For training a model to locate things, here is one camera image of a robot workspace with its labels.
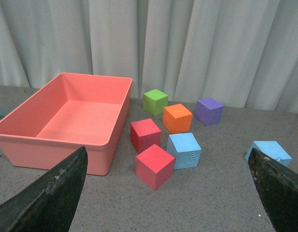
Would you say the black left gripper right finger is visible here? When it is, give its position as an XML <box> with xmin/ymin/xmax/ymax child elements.
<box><xmin>248</xmin><ymin>148</ymin><xmax>298</xmax><ymax>232</ymax></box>

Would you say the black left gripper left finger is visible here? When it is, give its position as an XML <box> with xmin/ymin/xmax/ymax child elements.
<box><xmin>0</xmin><ymin>146</ymin><xmax>88</xmax><ymax>232</ymax></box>

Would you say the blue foam cube with marks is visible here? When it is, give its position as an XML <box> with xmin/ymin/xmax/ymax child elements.
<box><xmin>166</xmin><ymin>132</ymin><xmax>202</xmax><ymax>170</ymax></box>

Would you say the pink plastic bin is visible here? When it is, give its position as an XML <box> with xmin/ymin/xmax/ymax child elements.
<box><xmin>0</xmin><ymin>73</ymin><xmax>132</xmax><ymax>176</ymax></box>

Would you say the purple foam cube back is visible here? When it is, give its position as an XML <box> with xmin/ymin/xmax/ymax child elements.
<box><xmin>194</xmin><ymin>98</ymin><xmax>224</xmax><ymax>126</ymax></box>

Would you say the red foam cube front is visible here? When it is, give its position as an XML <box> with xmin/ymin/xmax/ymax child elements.
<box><xmin>135</xmin><ymin>144</ymin><xmax>175</xmax><ymax>190</ymax></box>

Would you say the red foam cube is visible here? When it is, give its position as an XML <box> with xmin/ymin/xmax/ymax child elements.
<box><xmin>135</xmin><ymin>144</ymin><xmax>175</xmax><ymax>190</ymax></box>
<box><xmin>130</xmin><ymin>118</ymin><xmax>162</xmax><ymax>154</ymax></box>

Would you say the red foam cube rear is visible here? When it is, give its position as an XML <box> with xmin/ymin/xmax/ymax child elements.
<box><xmin>130</xmin><ymin>118</ymin><xmax>162</xmax><ymax>154</ymax></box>

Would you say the orange foam cube left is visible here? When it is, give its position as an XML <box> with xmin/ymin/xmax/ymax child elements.
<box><xmin>163</xmin><ymin>104</ymin><xmax>193</xmax><ymax>134</ymax></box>

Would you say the white curtain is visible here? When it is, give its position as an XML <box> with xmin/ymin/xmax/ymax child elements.
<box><xmin>0</xmin><ymin>0</ymin><xmax>298</xmax><ymax>113</ymax></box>

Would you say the green foam cube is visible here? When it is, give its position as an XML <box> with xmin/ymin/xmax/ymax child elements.
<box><xmin>143</xmin><ymin>89</ymin><xmax>168</xmax><ymax>116</ymax></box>

